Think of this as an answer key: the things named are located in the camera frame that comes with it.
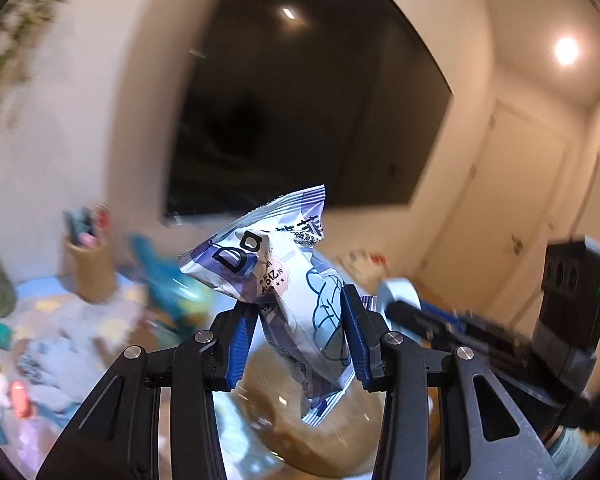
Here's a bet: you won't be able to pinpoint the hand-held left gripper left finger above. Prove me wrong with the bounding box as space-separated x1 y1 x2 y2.
35 305 258 480

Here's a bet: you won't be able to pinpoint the black wall television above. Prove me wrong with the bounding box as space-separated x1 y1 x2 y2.
160 0 453 226

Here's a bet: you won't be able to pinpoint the cardboard pen holder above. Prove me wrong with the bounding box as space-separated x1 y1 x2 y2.
62 237 118 303

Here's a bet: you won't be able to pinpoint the brown round basket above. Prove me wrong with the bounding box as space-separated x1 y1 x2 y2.
215 355 431 478

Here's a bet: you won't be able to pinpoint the white purple snack packet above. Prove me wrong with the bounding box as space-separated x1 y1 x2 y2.
177 184 358 427

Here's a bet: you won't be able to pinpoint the white round roll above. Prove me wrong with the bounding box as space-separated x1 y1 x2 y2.
377 277 423 321

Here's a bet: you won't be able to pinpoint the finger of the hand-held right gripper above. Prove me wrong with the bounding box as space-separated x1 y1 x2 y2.
387 300 536 366

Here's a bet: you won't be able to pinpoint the round ceiling light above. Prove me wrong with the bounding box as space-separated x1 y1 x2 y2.
552 35 581 66

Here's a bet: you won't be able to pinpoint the white door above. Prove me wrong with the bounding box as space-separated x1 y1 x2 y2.
420 100 568 311

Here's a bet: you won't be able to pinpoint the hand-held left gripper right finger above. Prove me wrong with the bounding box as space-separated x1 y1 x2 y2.
340 284 563 480

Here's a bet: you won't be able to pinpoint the green plant branches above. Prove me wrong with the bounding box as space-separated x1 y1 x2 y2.
0 0 76 161

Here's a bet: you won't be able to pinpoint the grey plush toy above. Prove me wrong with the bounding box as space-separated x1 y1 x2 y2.
17 335 106 411

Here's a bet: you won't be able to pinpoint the scallop patterned mat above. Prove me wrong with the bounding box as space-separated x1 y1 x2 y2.
0 275 181 441

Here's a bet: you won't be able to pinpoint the bundle of pens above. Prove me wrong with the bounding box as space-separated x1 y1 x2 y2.
62 202 113 251

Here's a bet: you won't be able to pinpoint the pink soft item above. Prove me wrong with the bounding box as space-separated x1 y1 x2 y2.
9 380 35 421

